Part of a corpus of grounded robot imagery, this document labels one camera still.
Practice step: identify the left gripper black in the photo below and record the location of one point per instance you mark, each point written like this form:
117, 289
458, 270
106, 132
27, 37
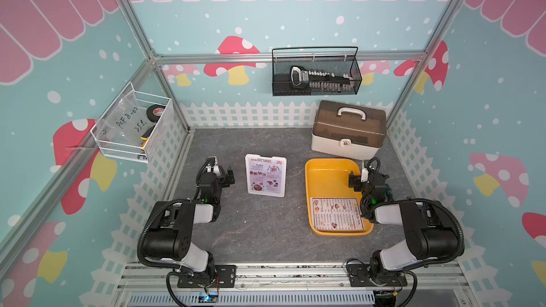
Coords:
226, 181

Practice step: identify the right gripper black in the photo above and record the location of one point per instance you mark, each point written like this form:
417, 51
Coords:
358, 179

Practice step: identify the food menu card with photos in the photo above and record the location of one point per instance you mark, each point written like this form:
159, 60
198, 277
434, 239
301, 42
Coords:
337, 215

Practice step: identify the white acrylic menu holder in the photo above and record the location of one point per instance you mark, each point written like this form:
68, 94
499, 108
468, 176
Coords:
266, 175

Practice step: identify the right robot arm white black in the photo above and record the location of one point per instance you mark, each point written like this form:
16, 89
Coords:
432, 233

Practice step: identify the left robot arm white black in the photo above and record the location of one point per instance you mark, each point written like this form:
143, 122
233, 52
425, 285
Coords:
166, 239

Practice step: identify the yellow plastic tray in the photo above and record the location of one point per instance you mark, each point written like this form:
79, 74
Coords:
328, 178

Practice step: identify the beige storage box brown lid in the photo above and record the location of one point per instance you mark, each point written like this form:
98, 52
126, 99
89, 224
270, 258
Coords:
348, 131

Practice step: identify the yellow black tool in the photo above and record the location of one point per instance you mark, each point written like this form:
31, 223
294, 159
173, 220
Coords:
146, 136

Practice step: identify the black tape roll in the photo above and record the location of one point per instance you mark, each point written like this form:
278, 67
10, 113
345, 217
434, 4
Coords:
155, 112

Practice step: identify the labelled plastic bag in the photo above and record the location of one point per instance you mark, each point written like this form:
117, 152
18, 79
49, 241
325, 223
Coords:
125, 123

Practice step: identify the socket set in basket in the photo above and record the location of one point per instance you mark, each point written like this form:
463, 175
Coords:
302, 79

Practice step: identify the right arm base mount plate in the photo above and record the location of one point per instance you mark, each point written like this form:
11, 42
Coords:
359, 276

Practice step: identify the clear wire wall basket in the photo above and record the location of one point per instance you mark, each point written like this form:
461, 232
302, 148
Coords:
134, 153

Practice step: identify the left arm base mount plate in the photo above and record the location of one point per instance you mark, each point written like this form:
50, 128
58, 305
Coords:
223, 276

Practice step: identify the aluminium front rail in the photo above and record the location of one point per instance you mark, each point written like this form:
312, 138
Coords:
306, 276

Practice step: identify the black wire mesh basket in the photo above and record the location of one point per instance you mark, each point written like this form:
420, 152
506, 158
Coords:
339, 60

